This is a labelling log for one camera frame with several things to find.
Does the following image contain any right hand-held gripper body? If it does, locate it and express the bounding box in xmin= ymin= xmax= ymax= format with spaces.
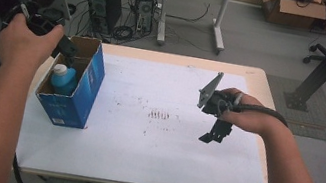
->
xmin=195 ymin=68 xmax=247 ymax=122

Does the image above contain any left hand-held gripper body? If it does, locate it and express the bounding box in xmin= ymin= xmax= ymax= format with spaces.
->
xmin=22 ymin=0 xmax=78 ymax=43

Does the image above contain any blue bottle with white cap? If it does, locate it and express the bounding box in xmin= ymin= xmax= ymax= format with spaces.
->
xmin=47 ymin=62 xmax=82 ymax=98

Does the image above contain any blue cardboard box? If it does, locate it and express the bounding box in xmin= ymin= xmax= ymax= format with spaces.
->
xmin=30 ymin=29 xmax=112 ymax=133

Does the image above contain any person's right hand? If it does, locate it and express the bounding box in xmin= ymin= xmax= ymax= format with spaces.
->
xmin=211 ymin=84 xmax=281 ymax=139

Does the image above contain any person's left hand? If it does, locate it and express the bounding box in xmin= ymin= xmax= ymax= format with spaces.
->
xmin=0 ymin=10 xmax=68 ymax=82

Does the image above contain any black computer tower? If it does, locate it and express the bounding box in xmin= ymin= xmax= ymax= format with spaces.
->
xmin=80 ymin=0 xmax=125 ymax=37

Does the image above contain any white paper mat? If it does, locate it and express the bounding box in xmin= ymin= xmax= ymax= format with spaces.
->
xmin=11 ymin=39 xmax=287 ymax=183

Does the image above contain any open computer case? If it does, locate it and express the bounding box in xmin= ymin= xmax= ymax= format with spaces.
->
xmin=126 ymin=0 xmax=159 ymax=36

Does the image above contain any grey floor mat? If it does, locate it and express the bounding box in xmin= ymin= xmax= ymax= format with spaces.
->
xmin=257 ymin=73 xmax=326 ymax=141

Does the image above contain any brown cardboard box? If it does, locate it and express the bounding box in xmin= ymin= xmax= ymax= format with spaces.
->
xmin=253 ymin=0 xmax=326 ymax=34

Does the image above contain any small black cable coil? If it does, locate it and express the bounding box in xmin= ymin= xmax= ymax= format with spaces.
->
xmin=65 ymin=2 xmax=79 ymax=17

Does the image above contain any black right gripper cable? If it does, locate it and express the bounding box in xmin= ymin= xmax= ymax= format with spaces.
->
xmin=218 ymin=100 xmax=293 ymax=183

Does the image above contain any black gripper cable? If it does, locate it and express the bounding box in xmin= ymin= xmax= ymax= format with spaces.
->
xmin=218 ymin=100 xmax=293 ymax=183
xmin=8 ymin=153 xmax=33 ymax=183

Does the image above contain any loose black floor cable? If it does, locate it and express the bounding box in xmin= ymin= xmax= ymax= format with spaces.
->
xmin=165 ymin=0 xmax=212 ymax=26

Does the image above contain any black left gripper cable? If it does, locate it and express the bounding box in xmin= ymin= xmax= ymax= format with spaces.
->
xmin=8 ymin=153 xmax=33 ymax=183

